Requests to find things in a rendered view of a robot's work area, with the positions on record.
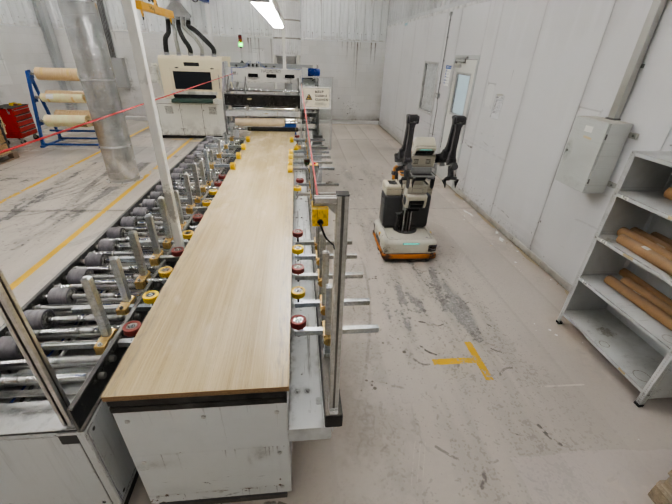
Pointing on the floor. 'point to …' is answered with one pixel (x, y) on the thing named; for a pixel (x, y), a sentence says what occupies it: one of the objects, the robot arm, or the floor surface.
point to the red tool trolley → (18, 121)
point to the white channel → (157, 112)
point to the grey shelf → (626, 320)
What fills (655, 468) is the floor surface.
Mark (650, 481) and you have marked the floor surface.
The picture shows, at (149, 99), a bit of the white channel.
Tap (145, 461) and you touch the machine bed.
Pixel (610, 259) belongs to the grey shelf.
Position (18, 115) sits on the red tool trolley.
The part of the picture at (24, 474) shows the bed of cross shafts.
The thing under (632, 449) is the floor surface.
